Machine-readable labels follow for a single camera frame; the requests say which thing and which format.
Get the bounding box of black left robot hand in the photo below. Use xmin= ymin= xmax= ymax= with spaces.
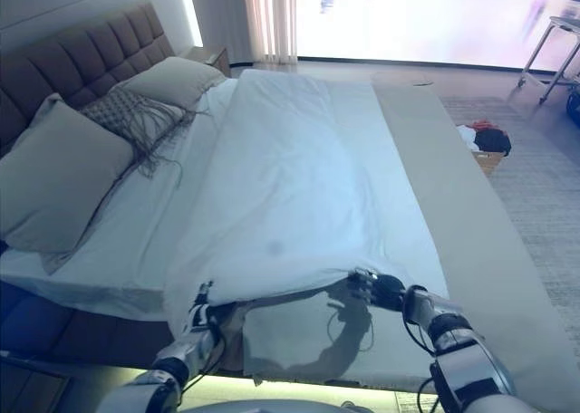
xmin=188 ymin=280 xmax=218 ymax=331

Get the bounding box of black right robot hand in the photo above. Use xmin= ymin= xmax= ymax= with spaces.
xmin=347 ymin=270 xmax=407 ymax=312

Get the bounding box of white duvet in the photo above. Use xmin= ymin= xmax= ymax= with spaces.
xmin=162 ymin=67 xmax=450 ymax=337

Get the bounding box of white fitted bed sheet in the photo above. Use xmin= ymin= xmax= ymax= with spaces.
xmin=0 ymin=75 xmax=241 ymax=322

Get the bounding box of beige bed runner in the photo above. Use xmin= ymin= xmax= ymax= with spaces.
xmin=370 ymin=72 xmax=572 ymax=394

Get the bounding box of wooden laundry basket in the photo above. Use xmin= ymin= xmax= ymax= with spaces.
xmin=470 ymin=149 xmax=507 ymax=177

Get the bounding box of white garment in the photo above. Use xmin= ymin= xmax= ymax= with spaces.
xmin=455 ymin=123 xmax=478 ymax=150

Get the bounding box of grey striped rug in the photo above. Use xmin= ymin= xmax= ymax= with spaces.
xmin=437 ymin=94 xmax=580 ymax=355

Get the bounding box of black garment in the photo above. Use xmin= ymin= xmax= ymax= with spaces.
xmin=473 ymin=129 xmax=513 ymax=156

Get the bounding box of wooden nightstand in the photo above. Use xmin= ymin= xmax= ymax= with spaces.
xmin=188 ymin=44 xmax=232 ymax=77
xmin=0 ymin=349 xmax=73 ymax=413

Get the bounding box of large beige pillow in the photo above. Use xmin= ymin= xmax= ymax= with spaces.
xmin=0 ymin=91 xmax=136 ymax=274

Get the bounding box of grey fringed woven cushion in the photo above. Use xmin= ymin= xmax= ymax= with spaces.
xmin=79 ymin=86 xmax=209 ymax=178

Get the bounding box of large bright window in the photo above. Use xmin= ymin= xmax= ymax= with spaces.
xmin=294 ymin=0 xmax=580 ymax=77

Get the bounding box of brown tufted headboard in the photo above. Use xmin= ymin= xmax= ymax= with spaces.
xmin=0 ymin=0 xmax=176 ymax=158

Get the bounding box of beige sheer curtain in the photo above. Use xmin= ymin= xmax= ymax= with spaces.
xmin=242 ymin=0 xmax=299 ymax=63

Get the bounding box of grey metal cart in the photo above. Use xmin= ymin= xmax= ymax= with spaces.
xmin=514 ymin=14 xmax=580 ymax=106

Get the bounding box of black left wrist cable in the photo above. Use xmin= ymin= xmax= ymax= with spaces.
xmin=180 ymin=312 xmax=227 ymax=387

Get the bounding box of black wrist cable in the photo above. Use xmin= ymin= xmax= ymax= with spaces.
xmin=401 ymin=308 xmax=468 ymax=413
xmin=180 ymin=312 xmax=227 ymax=387

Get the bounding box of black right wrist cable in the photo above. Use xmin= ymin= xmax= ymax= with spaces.
xmin=401 ymin=308 xmax=468 ymax=413

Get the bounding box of lit wall light strip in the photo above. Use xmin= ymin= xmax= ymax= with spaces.
xmin=174 ymin=0 xmax=204 ymax=48

